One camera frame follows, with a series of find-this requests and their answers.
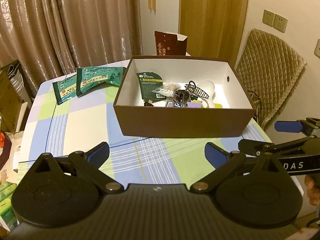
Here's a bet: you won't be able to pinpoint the yellow snack packet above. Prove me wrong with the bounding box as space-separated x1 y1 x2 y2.
214 103 223 108

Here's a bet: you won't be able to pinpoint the purple tube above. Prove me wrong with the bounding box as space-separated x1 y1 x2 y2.
187 101 203 108

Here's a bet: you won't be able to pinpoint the white plastic spoon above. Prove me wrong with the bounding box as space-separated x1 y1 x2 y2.
197 80 215 108

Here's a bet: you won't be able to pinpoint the blue tissue pack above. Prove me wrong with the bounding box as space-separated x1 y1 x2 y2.
165 101 184 108

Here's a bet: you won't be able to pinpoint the dark brown scrunchie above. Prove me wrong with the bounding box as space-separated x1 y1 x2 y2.
173 89 190 105

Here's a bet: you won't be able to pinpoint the leopard print hair clip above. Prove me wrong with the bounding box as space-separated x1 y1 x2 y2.
184 80 209 99

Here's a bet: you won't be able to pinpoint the cotton swab bag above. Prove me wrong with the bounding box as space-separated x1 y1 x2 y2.
152 82 181 97

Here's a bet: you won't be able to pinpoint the dark green card package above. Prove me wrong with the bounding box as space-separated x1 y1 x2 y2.
136 72 166 101

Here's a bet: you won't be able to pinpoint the person's hand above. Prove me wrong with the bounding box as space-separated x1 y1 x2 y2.
304 175 320 206

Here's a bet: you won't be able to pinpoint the checkered tablecloth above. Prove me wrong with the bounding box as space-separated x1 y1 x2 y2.
15 52 304 196

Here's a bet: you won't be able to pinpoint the quilted chair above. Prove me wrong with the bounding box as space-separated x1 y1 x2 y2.
235 28 307 129

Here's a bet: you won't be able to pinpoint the green snack bag rear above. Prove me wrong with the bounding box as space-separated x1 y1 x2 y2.
53 74 76 105

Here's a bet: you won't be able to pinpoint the brown cardboard box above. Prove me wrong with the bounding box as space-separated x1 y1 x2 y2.
113 56 256 138

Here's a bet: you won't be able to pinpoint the cardboard boxes on floor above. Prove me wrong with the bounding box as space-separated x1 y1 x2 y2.
1 60 31 167

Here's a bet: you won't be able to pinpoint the red gift box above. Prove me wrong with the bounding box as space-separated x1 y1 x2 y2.
155 31 188 56

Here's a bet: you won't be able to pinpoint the wooden door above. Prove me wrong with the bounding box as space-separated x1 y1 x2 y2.
179 0 248 67

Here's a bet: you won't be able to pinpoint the beige curtain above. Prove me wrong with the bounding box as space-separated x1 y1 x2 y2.
1 0 143 95

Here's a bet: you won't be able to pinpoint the tangled cables on chair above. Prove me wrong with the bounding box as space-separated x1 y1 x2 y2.
247 89 262 123

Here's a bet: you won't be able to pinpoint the single wall socket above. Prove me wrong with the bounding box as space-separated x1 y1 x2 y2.
314 39 320 59

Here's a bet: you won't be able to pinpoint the wall socket pair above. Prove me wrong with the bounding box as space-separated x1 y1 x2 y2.
262 10 287 33

